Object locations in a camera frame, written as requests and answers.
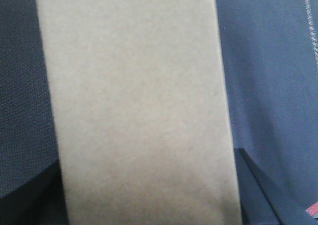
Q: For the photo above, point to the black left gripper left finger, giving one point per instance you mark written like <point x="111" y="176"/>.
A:
<point x="37" y="201"/>

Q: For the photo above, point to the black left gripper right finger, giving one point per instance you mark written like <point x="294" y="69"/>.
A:
<point x="262" y="201"/>

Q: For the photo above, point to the small brown cardboard package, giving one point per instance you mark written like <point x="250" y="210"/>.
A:
<point x="140" y="110"/>

